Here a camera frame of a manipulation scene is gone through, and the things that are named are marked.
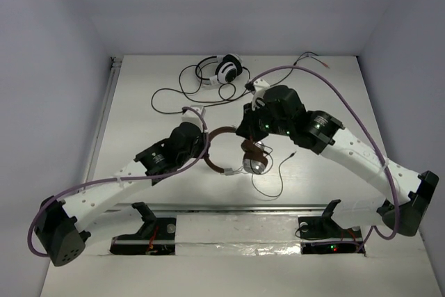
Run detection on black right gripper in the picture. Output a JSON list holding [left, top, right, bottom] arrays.
[[236, 99, 292, 143]]

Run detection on brown silver headphones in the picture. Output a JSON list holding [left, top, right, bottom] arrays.
[[204, 126, 268, 175]]

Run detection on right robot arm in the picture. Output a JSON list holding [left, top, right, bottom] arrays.
[[236, 79, 439, 236]]

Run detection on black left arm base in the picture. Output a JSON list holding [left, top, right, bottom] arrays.
[[109, 202, 177, 256]]

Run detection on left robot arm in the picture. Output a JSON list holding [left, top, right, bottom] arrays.
[[29, 122, 209, 266]]

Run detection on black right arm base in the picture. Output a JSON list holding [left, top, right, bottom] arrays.
[[295, 200, 364, 255]]

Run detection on white black headphones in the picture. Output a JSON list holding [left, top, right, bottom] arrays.
[[195, 54, 243, 86]]

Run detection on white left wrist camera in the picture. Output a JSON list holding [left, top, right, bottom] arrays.
[[181, 105, 205, 131]]

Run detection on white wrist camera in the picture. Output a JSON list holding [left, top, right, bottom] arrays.
[[181, 105, 205, 131], [245, 79, 270, 111]]

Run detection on black cable of white headphones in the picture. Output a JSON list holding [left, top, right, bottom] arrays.
[[150, 51, 331, 115]]

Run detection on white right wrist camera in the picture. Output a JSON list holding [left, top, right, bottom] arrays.
[[245, 79, 270, 111]]

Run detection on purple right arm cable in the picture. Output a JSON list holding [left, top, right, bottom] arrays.
[[250, 65, 401, 241]]

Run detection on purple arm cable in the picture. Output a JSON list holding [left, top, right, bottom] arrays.
[[250, 65, 401, 241], [26, 106, 211, 259]]

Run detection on aluminium rail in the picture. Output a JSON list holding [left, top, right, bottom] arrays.
[[104, 202, 378, 214]]

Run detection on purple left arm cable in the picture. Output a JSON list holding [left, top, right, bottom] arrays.
[[26, 106, 211, 259]]

